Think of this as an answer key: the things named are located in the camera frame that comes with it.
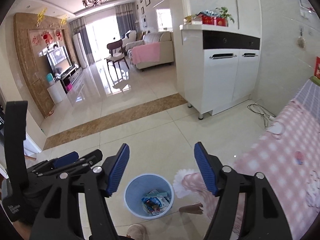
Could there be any white covered armchair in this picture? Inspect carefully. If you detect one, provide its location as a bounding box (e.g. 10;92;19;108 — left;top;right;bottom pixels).
122;30;138;43

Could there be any bright interior window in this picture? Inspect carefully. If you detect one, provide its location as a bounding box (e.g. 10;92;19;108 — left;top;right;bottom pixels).
156;8;173;32

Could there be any white sideboard cabinet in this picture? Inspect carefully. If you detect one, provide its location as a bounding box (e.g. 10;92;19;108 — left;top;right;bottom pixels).
179;22;261;120

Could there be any white round side cabinet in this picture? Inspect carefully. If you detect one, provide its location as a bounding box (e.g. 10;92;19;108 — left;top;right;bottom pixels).
47;81;66;104

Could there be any green potted plant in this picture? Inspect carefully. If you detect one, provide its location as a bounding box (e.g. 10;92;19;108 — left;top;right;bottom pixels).
215;6;235;27

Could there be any white television stand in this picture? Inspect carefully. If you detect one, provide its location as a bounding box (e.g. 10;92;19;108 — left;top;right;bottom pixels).
59;66;84;86

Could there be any teal snack wrapper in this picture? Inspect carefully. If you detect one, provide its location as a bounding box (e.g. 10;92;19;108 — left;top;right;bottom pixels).
146;189;168;198

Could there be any blue snack wrapper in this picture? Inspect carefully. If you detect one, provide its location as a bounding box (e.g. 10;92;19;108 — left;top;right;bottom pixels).
141;196;170;209

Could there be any flat screen television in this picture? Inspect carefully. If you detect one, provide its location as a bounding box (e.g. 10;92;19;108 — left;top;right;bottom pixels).
46;45;73;75

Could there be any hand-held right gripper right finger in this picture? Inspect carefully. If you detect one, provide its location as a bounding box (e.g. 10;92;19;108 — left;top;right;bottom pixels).
194;141;296;240

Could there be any beige sofa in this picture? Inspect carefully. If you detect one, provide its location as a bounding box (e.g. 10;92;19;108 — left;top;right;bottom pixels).
125;31;175;72

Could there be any pink blanket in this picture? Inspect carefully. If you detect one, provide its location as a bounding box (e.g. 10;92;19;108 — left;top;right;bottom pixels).
131;42;161;65

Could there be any tall white appliance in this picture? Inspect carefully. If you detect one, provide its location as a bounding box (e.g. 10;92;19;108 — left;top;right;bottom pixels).
72;33;88;69

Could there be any black power cable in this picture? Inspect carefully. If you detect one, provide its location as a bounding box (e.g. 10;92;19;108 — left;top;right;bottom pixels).
247;104;269;128

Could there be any blue plastic waste bin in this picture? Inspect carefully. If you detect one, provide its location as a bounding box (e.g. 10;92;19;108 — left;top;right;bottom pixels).
124;173;174;219

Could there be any group of red-bordered certificates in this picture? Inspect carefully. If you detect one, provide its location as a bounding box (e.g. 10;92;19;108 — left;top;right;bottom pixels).
299;0;314;12

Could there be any person's left forearm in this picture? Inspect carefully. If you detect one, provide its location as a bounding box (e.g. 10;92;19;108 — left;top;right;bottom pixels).
14;219;34;240

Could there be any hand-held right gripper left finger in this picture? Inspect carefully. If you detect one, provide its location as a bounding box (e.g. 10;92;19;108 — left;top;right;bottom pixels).
29;143;130;240

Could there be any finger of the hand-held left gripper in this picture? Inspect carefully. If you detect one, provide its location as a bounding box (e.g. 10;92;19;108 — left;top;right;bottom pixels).
32;151;80;175
67;149;103;178

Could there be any dark wooden chair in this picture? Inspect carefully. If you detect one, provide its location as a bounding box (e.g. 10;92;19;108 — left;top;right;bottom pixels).
104;40;130;74

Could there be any round hanging wall ornament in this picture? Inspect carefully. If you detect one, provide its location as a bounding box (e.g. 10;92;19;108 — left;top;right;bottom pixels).
297;29;307;48

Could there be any grey checked cloth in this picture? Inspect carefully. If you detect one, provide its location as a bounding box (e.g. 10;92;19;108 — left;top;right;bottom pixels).
290;76;320;111

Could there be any grey striped curtain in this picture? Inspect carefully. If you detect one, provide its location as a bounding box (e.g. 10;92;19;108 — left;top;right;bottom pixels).
114;2;137;40
69;16;96;66

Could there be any red and white wrapper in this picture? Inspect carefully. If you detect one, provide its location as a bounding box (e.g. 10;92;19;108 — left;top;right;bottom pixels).
144;206;164;216

